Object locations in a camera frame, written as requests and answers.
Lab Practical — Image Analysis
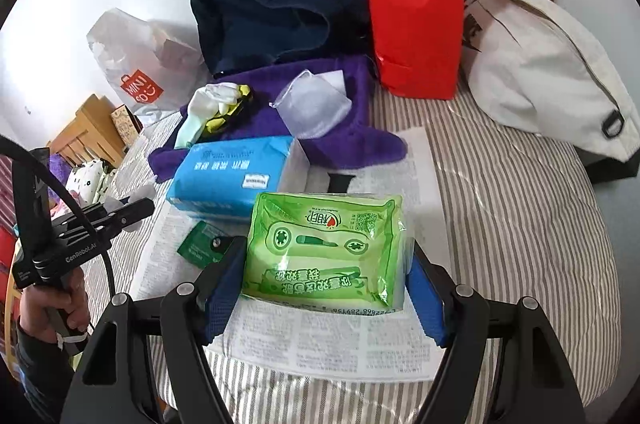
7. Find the cream canvas bag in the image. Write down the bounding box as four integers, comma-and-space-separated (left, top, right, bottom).
461, 0, 639, 162

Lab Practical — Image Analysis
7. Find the white glove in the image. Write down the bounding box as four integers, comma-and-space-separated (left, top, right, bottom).
174, 82, 241, 149

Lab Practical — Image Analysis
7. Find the small green packet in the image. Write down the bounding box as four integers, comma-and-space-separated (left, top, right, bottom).
177, 221, 232, 269

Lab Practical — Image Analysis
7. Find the blue tissue pack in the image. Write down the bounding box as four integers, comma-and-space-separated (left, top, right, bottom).
166, 136, 310, 222

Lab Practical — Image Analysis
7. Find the black cable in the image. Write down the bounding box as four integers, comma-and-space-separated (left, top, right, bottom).
0, 134, 117, 305

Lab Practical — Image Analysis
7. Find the white sponge block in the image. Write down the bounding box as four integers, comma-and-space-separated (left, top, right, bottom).
317, 69, 346, 95

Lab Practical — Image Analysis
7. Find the long black watch strap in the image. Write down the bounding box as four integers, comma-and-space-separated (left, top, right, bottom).
326, 171, 357, 196

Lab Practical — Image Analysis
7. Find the white plush toy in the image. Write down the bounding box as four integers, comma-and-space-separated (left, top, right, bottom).
66, 159, 116, 207

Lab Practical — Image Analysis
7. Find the person's left hand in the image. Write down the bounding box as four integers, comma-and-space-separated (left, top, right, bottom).
20, 268, 90, 344

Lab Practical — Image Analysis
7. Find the purple plush toy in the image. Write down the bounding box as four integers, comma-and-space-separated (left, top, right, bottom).
49, 153, 73, 186

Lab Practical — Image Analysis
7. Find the wooden furniture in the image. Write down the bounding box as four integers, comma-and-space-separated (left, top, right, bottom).
47, 94, 142, 167

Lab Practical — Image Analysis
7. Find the yellow black armband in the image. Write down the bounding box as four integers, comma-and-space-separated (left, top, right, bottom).
203, 82, 254, 138

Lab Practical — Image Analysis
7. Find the green wet wipes pack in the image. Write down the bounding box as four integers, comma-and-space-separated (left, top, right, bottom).
242, 192, 411, 316

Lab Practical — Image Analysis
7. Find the sheer white drawstring pouch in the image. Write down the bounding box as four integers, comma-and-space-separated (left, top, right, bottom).
270, 69, 352, 139

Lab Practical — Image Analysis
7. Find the newspaper sheet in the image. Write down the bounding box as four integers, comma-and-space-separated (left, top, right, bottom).
129, 126, 451, 382

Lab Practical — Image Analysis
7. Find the white Miniso plastic bag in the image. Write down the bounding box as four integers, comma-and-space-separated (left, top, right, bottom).
87, 8, 208, 125

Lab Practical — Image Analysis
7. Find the striped bed cover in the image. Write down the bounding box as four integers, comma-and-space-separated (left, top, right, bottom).
81, 79, 624, 424

